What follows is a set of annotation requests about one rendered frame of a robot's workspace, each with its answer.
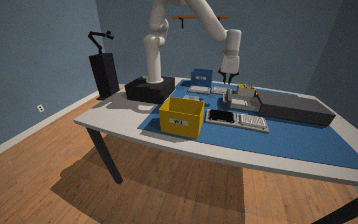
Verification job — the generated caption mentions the blue bench mat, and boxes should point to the blue bench mat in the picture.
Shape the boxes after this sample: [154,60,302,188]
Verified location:
[137,79,358,169]

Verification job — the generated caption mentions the blue open-top bin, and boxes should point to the blue open-top bin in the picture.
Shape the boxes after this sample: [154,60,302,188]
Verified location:
[191,68,213,87]

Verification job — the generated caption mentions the yellow open-top bin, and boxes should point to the yellow open-top bin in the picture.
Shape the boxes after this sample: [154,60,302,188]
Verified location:
[159,97,205,139]

